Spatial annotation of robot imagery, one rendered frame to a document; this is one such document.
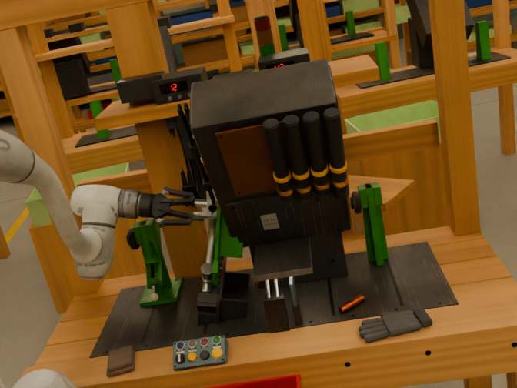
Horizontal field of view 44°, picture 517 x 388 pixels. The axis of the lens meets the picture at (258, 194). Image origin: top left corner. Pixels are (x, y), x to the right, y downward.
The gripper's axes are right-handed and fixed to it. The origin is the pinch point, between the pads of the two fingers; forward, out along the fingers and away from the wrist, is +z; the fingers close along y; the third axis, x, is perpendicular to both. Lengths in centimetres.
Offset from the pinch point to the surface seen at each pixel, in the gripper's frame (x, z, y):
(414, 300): -1, 64, -23
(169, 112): -9.5, -13.9, 27.9
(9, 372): 193, -117, -34
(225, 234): -6.9, 7.2, -9.7
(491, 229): 202, 167, 82
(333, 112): -56, 32, 5
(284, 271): -19.7, 24.7, -23.1
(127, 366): 2, -17, -48
